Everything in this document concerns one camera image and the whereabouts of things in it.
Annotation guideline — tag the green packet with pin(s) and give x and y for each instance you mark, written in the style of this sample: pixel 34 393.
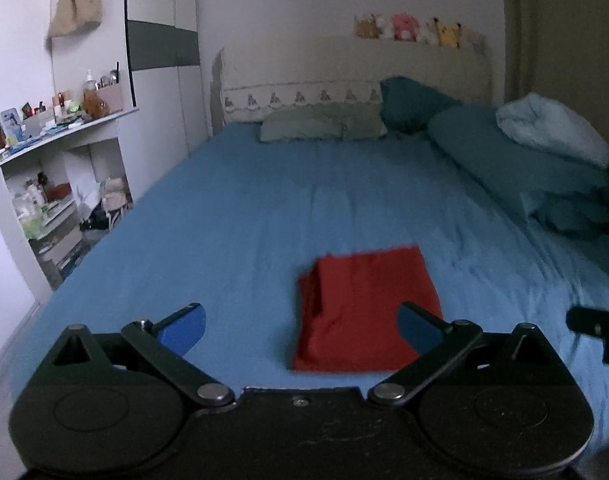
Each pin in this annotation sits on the green packet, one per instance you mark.
pixel 33 225

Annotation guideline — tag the white shelf unit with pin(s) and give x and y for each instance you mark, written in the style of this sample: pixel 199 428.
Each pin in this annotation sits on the white shelf unit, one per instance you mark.
pixel 4 210

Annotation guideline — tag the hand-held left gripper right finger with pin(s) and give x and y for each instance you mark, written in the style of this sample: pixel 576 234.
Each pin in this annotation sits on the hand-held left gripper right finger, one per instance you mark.
pixel 415 330

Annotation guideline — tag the pale green pillow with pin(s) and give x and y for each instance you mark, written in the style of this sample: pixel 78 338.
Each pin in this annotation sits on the pale green pillow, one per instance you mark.
pixel 309 125

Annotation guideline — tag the clear pump bottle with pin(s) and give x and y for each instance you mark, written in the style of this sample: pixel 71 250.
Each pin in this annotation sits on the clear pump bottle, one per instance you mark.
pixel 89 82

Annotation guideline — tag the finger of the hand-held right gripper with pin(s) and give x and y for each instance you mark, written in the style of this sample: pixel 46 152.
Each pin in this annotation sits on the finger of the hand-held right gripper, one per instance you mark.
pixel 586 321

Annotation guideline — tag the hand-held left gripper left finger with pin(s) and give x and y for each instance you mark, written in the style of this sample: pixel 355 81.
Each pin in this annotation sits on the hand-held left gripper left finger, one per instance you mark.
pixel 184 330

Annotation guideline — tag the cream embroidered headboard cover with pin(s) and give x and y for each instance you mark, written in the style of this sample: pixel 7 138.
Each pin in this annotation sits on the cream embroidered headboard cover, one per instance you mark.
pixel 334 65

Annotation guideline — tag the pinkish storage box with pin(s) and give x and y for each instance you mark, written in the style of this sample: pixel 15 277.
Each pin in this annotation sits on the pinkish storage box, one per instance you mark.
pixel 113 97

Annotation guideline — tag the white plush toy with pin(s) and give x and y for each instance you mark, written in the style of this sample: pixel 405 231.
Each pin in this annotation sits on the white plush toy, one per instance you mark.
pixel 386 26
pixel 426 32

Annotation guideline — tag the cream plush toy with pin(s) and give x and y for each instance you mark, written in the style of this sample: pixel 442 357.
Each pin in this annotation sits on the cream plush toy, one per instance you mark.
pixel 472 40

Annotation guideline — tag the white plastic bottle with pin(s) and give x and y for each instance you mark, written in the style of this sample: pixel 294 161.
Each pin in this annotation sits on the white plastic bottle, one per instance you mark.
pixel 35 194

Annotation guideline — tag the pink plush toy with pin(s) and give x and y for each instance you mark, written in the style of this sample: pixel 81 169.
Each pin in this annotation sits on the pink plush toy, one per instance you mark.
pixel 404 26

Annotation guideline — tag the light blue blanket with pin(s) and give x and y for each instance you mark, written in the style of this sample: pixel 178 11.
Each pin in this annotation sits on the light blue blanket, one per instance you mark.
pixel 549 127

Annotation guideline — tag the beige curtain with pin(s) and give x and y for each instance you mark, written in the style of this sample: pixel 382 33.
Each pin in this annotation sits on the beige curtain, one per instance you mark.
pixel 559 35

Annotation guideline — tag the beige cloth bag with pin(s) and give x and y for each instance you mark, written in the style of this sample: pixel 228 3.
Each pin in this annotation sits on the beige cloth bag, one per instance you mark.
pixel 116 194

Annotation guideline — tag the blue and white card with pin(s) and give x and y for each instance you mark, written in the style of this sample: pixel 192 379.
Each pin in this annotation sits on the blue and white card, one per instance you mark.
pixel 11 124

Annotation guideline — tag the dark teal pillow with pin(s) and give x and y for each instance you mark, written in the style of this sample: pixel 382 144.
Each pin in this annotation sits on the dark teal pillow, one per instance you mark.
pixel 409 102

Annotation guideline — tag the yellow plush toy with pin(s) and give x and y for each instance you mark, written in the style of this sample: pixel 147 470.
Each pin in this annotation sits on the yellow plush toy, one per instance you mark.
pixel 448 34

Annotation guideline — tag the small brown teddy bear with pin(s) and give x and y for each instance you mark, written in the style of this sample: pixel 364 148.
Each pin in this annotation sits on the small brown teddy bear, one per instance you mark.
pixel 95 105

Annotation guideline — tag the teal duvet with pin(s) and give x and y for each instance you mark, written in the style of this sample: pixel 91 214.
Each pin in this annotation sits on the teal duvet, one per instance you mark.
pixel 509 165

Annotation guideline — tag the bed with blue sheet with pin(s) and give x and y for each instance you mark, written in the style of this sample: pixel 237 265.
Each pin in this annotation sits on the bed with blue sheet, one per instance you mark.
pixel 224 220

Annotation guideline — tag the white and grey wardrobe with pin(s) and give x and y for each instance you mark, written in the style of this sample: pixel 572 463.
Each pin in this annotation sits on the white and grey wardrobe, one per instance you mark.
pixel 164 90

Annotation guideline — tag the brown plush toy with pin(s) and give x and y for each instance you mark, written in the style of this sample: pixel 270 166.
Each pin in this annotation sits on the brown plush toy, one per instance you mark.
pixel 367 27

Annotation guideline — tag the red knit sweater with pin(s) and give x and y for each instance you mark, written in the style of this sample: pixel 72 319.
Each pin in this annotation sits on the red knit sweater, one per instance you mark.
pixel 354 300

